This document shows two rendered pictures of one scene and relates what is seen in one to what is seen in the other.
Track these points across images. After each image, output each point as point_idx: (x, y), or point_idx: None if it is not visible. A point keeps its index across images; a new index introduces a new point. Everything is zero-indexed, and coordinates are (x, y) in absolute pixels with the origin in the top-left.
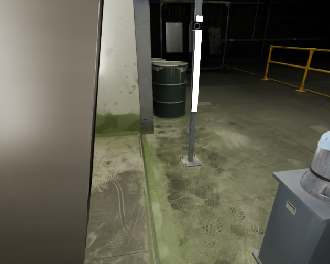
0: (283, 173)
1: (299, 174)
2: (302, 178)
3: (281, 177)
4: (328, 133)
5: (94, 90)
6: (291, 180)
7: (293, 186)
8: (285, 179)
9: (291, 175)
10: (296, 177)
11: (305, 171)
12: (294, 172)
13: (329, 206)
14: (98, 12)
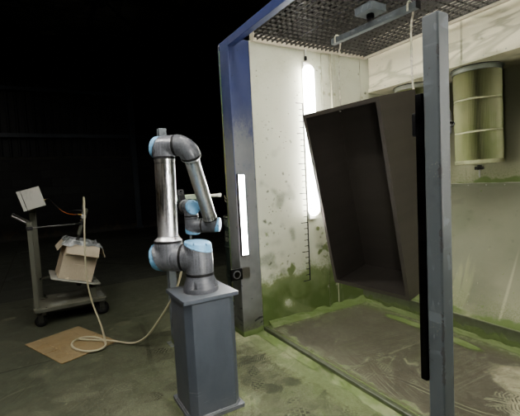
0: (229, 291)
1: (214, 293)
2: (216, 285)
3: (232, 289)
4: (205, 242)
5: (316, 184)
6: (224, 289)
7: (224, 286)
8: (229, 289)
9: (222, 291)
10: (218, 291)
11: (206, 296)
12: (217, 294)
13: None
14: (311, 161)
